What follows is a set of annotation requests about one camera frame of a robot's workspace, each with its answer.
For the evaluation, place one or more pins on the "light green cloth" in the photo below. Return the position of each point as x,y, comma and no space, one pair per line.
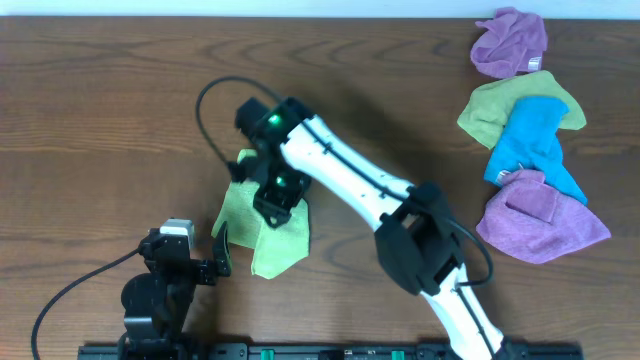
275,249

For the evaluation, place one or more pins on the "olive green cloth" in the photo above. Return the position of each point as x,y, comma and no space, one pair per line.
490,105

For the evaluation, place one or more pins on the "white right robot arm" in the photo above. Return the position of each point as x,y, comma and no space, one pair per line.
419,243

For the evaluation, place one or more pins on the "large purple cloth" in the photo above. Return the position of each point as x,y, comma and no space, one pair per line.
533,222

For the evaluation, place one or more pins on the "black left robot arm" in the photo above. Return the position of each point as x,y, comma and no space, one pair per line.
157,302

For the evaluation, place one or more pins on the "small purple cloth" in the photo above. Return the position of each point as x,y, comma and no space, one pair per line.
512,42

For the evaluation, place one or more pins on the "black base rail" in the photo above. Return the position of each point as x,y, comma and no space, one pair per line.
424,351

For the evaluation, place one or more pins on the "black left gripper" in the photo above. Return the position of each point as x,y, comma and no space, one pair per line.
208,269

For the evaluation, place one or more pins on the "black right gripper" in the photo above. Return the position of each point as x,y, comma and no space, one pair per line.
266,202

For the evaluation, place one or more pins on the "blue cloth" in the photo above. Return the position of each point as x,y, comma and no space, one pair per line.
529,141

